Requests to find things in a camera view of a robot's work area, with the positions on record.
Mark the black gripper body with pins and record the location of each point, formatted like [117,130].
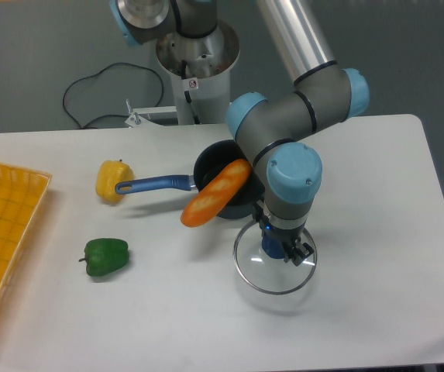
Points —
[276,232]

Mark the glass pot lid blue knob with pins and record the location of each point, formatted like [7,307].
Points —
[268,275]

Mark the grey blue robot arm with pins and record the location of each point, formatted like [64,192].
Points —
[269,134]

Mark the orange bread loaf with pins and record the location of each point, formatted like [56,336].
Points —
[216,194]

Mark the dark blue saucepan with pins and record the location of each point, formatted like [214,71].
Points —
[209,164]

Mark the yellow bell pepper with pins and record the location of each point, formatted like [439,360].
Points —
[110,173]

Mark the green bell pepper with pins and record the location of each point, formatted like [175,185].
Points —
[104,256]

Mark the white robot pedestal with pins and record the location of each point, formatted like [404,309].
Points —
[199,71]

